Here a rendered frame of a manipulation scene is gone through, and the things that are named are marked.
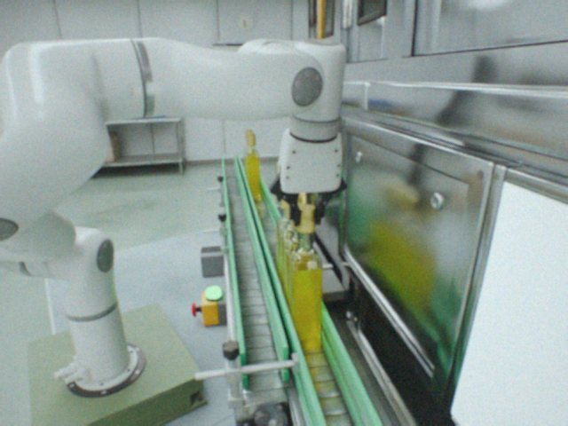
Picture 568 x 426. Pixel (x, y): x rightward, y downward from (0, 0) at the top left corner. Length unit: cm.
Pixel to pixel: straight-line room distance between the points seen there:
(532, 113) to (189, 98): 33
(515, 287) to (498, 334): 6
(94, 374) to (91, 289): 19
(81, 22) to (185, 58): 639
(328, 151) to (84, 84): 34
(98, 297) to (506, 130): 66
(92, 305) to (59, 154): 42
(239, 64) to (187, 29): 610
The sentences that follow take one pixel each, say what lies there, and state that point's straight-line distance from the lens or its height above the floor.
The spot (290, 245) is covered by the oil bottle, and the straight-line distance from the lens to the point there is 72.
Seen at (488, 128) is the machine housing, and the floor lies 135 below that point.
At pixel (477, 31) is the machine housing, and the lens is 53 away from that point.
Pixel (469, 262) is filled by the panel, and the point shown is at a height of 120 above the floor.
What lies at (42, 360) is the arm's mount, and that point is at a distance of 96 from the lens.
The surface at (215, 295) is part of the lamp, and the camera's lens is 103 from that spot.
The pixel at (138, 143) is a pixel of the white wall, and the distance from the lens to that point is 665.
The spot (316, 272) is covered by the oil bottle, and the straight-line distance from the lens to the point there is 68.
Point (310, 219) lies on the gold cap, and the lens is 64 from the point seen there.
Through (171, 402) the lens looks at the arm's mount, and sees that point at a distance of 83.
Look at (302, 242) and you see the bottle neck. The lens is 66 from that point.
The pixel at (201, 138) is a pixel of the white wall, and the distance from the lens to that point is 651.
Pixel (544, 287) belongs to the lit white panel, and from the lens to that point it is 38.
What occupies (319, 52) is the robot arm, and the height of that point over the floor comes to 143.
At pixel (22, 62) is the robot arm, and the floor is 141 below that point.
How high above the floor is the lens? 139
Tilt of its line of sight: 21 degrees down
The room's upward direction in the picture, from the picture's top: straight up
